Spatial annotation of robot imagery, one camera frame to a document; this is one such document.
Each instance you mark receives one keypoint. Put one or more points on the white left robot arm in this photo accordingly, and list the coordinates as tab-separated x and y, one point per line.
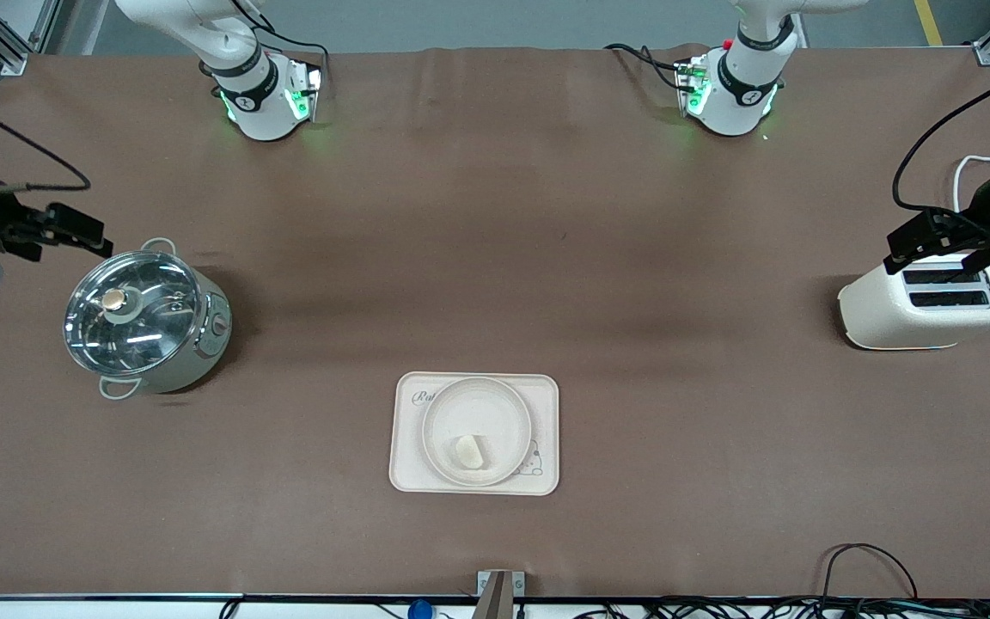
736	103

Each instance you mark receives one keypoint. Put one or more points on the metal mount bracket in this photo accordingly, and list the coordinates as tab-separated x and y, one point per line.
499	589

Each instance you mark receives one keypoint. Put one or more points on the pale green cooking pot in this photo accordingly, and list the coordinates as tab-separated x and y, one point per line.
203	344

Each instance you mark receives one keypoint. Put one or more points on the glass pot lid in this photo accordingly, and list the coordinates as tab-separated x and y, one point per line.
134	314

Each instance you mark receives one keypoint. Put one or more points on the round cream plate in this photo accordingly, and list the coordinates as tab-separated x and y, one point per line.
478	413

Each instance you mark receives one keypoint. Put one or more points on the small pale bun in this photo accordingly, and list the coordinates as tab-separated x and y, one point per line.
467	452

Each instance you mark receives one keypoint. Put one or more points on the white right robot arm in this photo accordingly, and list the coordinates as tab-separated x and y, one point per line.
259	112

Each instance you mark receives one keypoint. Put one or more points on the silver base connector plate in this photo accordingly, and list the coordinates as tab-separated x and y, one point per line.
689	86
310	86

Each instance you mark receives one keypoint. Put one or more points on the brown table mat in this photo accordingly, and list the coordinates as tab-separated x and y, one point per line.
632	215

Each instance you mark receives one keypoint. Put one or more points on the cream rabbit print tray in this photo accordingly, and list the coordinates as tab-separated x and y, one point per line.
546	404

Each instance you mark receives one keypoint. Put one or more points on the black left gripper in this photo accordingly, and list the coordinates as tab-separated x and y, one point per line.
983	209

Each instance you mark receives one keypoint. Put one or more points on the cream two-slot toaster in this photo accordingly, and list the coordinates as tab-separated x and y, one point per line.
890	318

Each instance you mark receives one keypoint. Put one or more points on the blue round knob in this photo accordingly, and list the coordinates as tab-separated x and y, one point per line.
419	610

